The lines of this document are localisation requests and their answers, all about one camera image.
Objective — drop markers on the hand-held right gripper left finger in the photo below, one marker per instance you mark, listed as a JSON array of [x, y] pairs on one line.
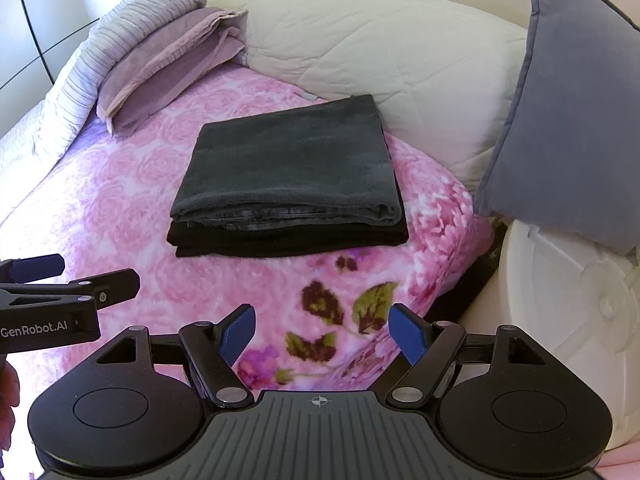
[[239, 332]]

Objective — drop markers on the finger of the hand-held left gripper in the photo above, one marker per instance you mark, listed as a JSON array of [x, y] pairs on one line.
[[40, 266], [60, 292]]

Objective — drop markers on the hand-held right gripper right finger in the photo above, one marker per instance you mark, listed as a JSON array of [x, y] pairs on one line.
[[407, 332]]

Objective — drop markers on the black pants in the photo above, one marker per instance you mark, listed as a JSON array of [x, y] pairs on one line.
[[300, 242]]

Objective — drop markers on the dark grey jeans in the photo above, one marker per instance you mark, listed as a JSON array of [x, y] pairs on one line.
[[290, 160]]

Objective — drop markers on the person's left hand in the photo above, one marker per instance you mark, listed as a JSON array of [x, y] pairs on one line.
[[7, 400]]

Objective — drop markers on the pink rose blanket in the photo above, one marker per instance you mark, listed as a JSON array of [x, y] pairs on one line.
[[125, 200]]

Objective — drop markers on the white round plastic container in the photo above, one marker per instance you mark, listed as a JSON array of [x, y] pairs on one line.
[[560, 320]]

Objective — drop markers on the purple folded blanket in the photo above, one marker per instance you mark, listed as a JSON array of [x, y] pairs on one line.
[[165, 70]]

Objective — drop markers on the white wardrobe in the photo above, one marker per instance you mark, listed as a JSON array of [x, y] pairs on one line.
[[40, 20]]

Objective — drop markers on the grey cushion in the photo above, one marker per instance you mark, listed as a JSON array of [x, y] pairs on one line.
[[565, 110]]

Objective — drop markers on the cream quilted pillow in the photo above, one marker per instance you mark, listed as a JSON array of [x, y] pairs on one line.
[[375, 45]]

